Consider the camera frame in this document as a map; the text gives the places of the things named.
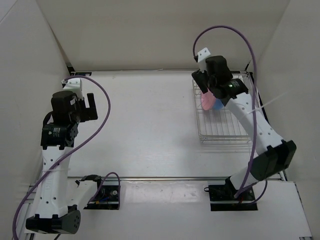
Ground pink plate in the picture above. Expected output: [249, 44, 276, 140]
[200, 91, 216, 111]

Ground blue plate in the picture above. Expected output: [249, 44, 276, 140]
[212, 98, 225, 111]

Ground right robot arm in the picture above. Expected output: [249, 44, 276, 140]
[191, 53, 297, 200]

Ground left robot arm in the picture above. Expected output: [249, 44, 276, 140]
[25, 90, 105, 234]

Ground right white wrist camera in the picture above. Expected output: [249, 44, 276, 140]
[197, 47, 212, 73]

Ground wire dish rack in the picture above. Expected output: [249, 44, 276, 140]
[192, 80, 251, 144]

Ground white cable tie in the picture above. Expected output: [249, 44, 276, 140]
[245, 89, 293, 116]

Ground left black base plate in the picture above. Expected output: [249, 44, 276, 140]
[84, 183, 121, 210]

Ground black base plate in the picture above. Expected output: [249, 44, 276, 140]
[203, 185, 258, 212]
[84, 183, 121, 210]

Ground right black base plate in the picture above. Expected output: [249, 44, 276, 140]
[203, 185, 258, 212]

